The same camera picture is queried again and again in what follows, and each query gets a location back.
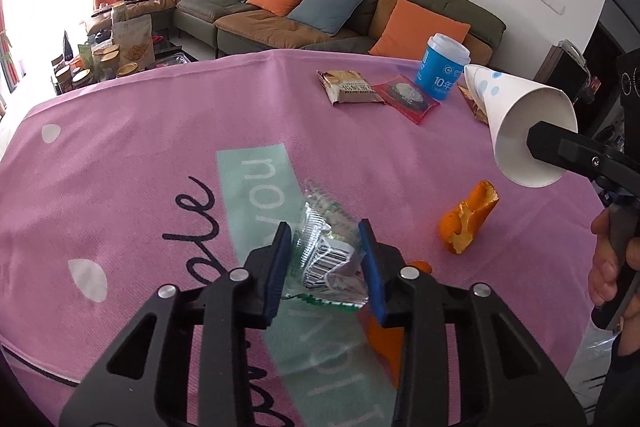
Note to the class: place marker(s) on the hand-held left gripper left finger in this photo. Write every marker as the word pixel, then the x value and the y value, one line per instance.
pixel 277 272

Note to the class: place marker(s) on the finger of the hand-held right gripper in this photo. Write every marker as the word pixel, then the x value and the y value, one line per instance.
pixel 542 142

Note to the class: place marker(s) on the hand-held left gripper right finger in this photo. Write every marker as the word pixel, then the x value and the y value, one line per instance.
pixel 372 272

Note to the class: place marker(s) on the silver snack wrapper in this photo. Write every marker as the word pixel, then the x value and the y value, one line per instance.
pixel 320 247

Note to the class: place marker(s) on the white paper cone cup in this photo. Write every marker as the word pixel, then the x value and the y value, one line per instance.
pixel 505 107

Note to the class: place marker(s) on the person's right forearm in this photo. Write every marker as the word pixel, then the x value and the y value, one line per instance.
pixel 630 367

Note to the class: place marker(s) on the person's right hand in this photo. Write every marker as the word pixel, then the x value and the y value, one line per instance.
pixel 602 277

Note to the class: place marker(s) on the dark wooden cabinet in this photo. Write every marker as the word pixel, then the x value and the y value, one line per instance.
pixel 565 77

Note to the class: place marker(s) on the flat orange peel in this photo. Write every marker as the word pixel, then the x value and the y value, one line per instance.
pixel 385 347

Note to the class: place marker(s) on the yellow crumpled wrapper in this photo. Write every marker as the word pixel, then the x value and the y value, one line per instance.
pixel 475 104

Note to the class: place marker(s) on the large orange peel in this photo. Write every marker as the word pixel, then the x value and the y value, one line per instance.
pixel 465 222

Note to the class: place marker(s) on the blue paper cup white lid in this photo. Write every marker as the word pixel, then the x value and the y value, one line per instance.
pixel 440 72

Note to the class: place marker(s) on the red snack packet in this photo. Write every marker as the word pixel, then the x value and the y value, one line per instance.
pixel 407 97

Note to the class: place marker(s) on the pink printed blanket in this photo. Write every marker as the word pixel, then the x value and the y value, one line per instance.
pixel 150 147

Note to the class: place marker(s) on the beige cracker packet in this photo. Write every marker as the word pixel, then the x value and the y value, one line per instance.
pixel 350 87

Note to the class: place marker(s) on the coffee table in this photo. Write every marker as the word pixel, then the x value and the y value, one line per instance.
pixel 172 54

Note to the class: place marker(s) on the green and brown sofa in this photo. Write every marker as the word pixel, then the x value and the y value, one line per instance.
pixel 260 22

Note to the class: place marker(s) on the large blue-grey cushion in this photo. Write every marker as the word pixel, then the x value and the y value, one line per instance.
pixel 327 7

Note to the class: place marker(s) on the kraft paper snack bag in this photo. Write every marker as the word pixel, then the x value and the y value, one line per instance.
pixel 134 42

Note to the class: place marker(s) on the group of food jars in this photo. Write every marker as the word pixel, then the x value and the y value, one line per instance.
pixel 90 67

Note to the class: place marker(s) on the white wall switch panel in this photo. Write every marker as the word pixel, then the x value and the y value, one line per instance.
pixel 552 1

